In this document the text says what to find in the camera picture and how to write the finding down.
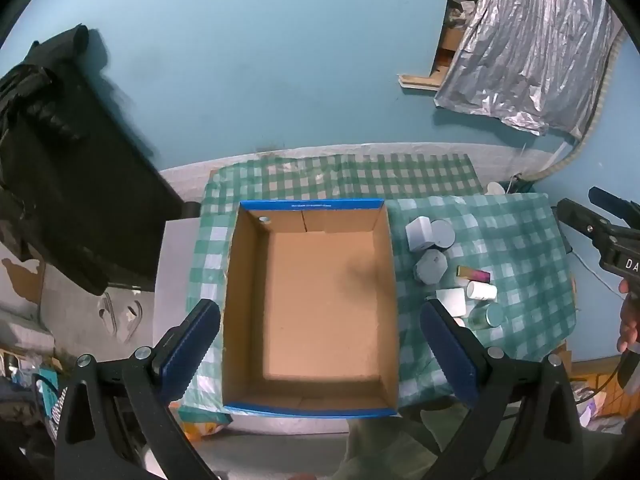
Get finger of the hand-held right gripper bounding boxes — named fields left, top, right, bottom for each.
left=588, top=186, right=640, bottom=228
left=556, top=198, right=613, bottom=243

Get wooden plank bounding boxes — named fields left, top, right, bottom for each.
left=397, top=74, right=443, bottom=93

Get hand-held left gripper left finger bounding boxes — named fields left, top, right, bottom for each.
left=52, top=299, right=222, bottom=480

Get white cube box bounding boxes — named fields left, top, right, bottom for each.
left=405, top=216, right=435, bottom=253

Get person's right hand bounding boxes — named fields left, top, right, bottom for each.
left=616, top=279, right=640, bottom=356

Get grey round metal cylinder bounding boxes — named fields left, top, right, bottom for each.
left=430, top=219, right=457, bottom=252

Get green metallic can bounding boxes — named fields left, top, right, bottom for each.
left=469, top=304, right=506, bottom=330

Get green checkered tablecloth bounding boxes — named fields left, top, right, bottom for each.
left=185, top=152, right=581, bottom=411

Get grey hexagonal container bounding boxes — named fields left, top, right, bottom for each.
left=413, top=249, right=448, bottom=286

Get green pants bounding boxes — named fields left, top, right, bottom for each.
left=332, top=402, right=476, bottom=480

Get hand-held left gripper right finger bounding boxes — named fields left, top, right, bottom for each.
left=419, top=299, right=586, bottom=480

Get teal box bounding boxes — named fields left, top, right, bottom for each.
left=37, top=367, right=63, bottom=411

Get white cylinder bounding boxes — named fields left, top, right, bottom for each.
left=466, top=281, right=498, bottom=302

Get beige rope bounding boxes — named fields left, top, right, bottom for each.
left=515, top=35, right=626, bottom=181

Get blue-edged cardboard box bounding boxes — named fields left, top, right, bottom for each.
left=220, top=199, right=401, bottom=418

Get white cable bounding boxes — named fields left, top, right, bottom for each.
left=570, top=249, right=622, bottom=295

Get orange plastic bag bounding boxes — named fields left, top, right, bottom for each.
left=170, top=400, right=233, bottom=443

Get silver foil sheet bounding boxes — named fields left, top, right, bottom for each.
left=434, top=0, right=626, bottom=138

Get white slipper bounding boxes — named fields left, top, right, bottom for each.
left=118, top=300, right=144, bottom=343

